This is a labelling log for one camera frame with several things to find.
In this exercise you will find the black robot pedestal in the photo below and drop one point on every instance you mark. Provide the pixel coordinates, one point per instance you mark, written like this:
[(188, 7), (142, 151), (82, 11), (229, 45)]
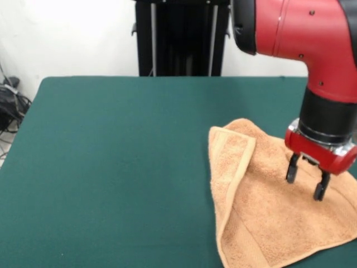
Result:
[(184, 42)]

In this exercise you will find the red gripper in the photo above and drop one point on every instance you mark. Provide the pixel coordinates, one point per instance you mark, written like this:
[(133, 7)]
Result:
[(315, 153)]

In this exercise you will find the dark green table cloth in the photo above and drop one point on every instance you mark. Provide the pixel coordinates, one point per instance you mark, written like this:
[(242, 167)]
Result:
[(83, 167)]

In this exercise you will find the tan terry towel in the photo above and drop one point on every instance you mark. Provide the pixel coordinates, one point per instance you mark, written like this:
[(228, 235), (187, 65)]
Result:
[(265, 209)]

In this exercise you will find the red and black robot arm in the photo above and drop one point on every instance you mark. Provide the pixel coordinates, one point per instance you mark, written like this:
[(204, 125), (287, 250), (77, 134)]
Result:
[(320, 56)]

